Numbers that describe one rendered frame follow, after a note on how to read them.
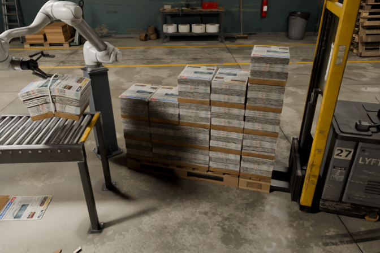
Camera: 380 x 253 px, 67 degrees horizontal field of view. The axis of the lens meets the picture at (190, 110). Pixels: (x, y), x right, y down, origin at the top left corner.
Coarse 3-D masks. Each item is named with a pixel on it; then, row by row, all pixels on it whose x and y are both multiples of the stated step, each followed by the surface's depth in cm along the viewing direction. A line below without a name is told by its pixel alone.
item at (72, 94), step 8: (64, 80) 204; (72, 80) 207; (80, 80) 210; (88, 80) 214; (56, 88) 191; (64, 88) 193; (72, 88) 196; (80, 88) 199; (88, 88) 215; (56, 96) 194; (64, 96) 193; (72, 96) 194; (80, 96) 196; (88, 96) 219; (64, 104) 197; (72, 104) 197; (80, 104) 199; (64, 112) 199; (72, 112) 200; (80, 112) 202
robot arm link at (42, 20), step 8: (40, 16) 212; (48, 16) 215; (32, 24) 209; (40, 24) 212; (8, 32) 187; (16, 32) 192; (24, 32) 199; (32, 32) 206; (0, 40) 180; (8, 40) 187; (0, 48) 179; (0, 56) 183
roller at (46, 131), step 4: (52, 120) 228; (56, 120) 230; (48, 124) 223; (52, 124) 224; (48, 128) 218; (52, 128) 222; (44, 132) 212; (48, 132) 215; (40, 136) 206; (44, 136) 209; (36, 140) 202; (40, 140) 204; (32, 144) 197; (36, 144) 198; (40, 144) 203
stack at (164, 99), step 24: (120, 96) 265; (144, 96) 264; (168, 96) 264; (192, 120) 255; (216, 120) 248; (240, 120) 243; (144, 144) 281; (192, 144) 265; (216, 144) 259; (240, 144) 252; (144, 168) 297; (192, 168) 279
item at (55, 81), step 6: (54, 78) 207; (60, 78) 207; (48, 84) 196; (54, 84) 196; (42, 90) 191; (54, 90) 191; (48, 96) 193; (54, 96) 194; (48, 102) 195; (54, 102) 196; (54, 108) 198
